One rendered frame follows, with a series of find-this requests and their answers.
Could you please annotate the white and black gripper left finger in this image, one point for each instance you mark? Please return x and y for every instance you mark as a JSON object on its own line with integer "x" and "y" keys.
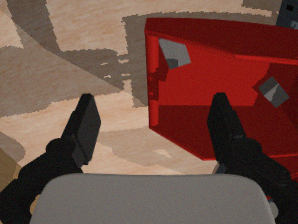
{"x": 65, "y": 155}

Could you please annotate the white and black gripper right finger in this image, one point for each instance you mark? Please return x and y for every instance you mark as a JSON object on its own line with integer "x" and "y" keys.
{"x": 244, "y": 157}

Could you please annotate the grey block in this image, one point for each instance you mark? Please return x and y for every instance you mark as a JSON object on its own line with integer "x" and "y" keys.
{"x": 176, "y": 54}
{"x": 273, "y": 92}

